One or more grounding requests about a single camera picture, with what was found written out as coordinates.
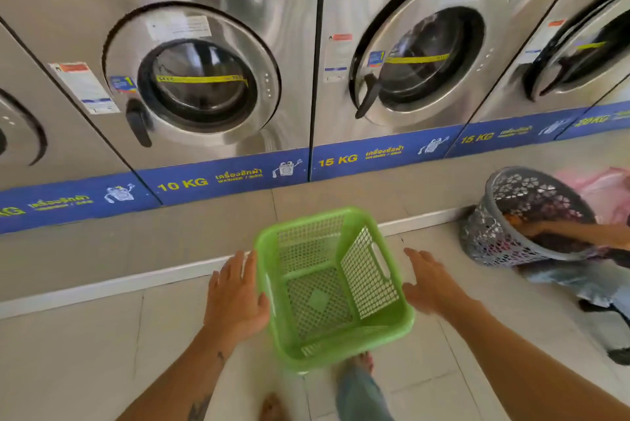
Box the person's left hand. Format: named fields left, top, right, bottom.
left=203, top=251, right=272, bottom=355

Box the person's right hand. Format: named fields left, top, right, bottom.
left=401, top=247, right=481, bottom=323

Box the green plastic laundry basket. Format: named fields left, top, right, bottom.
left=253, top=207, right=417, bottom=373

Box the person's left forearm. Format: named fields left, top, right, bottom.
left=115, top=329, right=247, bottom=421

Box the person's right forearm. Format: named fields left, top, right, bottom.
left=450, top=300, right=630, bottom=421

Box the grey round perforated basket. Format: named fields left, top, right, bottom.
left=460, top=166, right=600, bottom=268

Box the person's right foot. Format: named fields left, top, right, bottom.
left=344, top=351, right=375, bottom=373

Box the person's foot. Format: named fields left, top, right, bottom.
left=344, top=351, right=375, bottom=373
left=258, top=393, right=287, bottom=421

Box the person's left foot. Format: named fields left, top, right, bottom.
left=258, top=393, right=287, bottom=421

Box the person's right leg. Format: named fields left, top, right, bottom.
left=336, top=365, right=394, bottom=421

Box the person's leg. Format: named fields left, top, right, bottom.
left=521, top=258, right=630, bottom=318
left=336, top=365, right=394, bottom=421

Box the pink plastic bag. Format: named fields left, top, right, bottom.
left=553, top=166, right=630, bottom=226

